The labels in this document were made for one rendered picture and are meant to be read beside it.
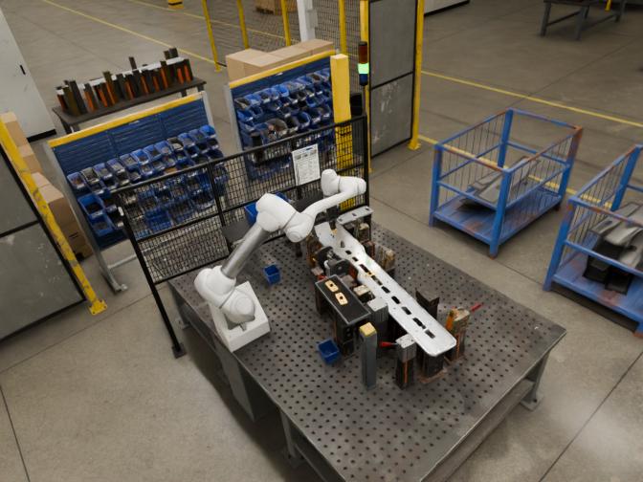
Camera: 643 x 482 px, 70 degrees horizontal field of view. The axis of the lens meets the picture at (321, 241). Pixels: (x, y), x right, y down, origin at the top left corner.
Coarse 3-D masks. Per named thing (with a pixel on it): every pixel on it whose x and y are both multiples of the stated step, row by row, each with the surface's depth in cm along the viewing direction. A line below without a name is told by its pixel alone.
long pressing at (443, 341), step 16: (320, 224) 338; (336, 224) 336; (320, 240) 322; (336, 240) 321; (352, 240) 319; (352, 256) 305; (368, 256) 304; (384, 272) 291; (400, 288) 279; (400, 304) 268; (416, 304) 266; (400, 320) 257; (432, 320) 256; (416, 336) 248; (448, 336) 246; (432, 352) 239
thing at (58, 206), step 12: (36, 180) 489; (48, 192) 465; (60, 192) 462; (36, 204) 448; (48, 204) 448; (60, 204) 456; (60, 216) 461; (72, 216) 469; (48, 228) 456; (60, 228) 466; (72, 228) 474; (72, 240) 479; (84, 240) 489; (84, 252) 493
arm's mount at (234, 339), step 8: (240, 288) 292; (248, 288) 294; (256, 304) 293; (216, 312) 284; (256, 312) 292; (216, 320) 284; (224, 320) 284; (256, 320) 291; (264, 320) 292; (216, 328) 297; (224, 328) 283; (240, 328) 286; (248, 328) 288; (256, 328) 291; (264, 328) 295; (224, 336) 284; (232, 336) 283; (240, 336) 286; (248, 336) 290; (256, 336) 294; (232, 344) 285; (240, 344) 290
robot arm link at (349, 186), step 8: (344, 184) 286; (352, 184) 286; (360, 184) 287; (344, 192) 281; (352, 192) 286; (360, 192) 289; (328, 200) 274; (336, 200) 276; (344, 200) 281; (312, 208) 266; (320, 208) 271; (312, 216) 259
